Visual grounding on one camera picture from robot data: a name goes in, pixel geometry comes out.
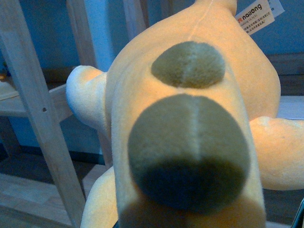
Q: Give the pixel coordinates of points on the white printed toy label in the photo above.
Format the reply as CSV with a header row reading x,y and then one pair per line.
x,y
258,15

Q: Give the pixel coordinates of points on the left wooden shelf unit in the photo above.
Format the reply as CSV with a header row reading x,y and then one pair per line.
x,y
20,55

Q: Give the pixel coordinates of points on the yellow plush dinosaur toy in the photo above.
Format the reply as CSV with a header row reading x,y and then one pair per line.
x,y
190,108

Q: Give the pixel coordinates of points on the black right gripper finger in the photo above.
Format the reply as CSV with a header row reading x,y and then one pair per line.
x,y
298,221

